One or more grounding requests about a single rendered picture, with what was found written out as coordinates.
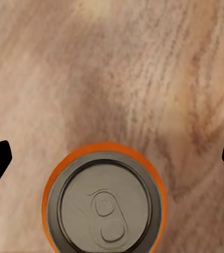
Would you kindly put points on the can of soda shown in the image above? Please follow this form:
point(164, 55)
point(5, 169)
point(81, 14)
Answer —
point(104, 197)

